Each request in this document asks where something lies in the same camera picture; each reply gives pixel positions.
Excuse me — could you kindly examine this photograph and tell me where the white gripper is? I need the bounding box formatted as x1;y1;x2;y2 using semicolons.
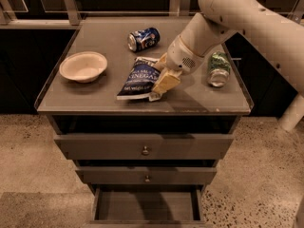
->
149;36;204;102

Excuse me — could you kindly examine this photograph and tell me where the grey drawer cabinet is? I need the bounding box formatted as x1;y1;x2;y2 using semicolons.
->
33;15;255;228

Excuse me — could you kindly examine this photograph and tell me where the blue chip bag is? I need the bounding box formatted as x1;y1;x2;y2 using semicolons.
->
117;57;161;100

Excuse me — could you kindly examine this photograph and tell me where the middle grey drawer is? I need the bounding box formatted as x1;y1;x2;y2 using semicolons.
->
76;166;217;185

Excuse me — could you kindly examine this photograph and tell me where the white paper bowl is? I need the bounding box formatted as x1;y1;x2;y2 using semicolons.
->
59;51;107;83

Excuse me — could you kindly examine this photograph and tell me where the blue soda can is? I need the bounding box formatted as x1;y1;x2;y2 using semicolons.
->
127;28;161;52

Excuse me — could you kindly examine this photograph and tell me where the metal railing frame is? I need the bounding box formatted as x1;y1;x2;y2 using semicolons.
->
0;0;304;31

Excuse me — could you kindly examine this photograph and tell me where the bottom grey drawer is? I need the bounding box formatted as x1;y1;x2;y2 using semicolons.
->
83;185;209;228

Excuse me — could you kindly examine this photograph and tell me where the top grey drawer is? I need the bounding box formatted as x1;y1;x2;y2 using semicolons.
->
54;134;233;161

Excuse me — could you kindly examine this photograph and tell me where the green soda can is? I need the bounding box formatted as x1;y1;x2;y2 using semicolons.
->
207;51;231;87

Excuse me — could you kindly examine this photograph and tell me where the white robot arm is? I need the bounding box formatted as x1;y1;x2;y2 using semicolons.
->
152;0;304;95

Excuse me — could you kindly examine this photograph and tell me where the grey drawer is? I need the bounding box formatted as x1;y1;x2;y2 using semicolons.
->
76;166;217;185
54;134;233;161
83;185;209;228

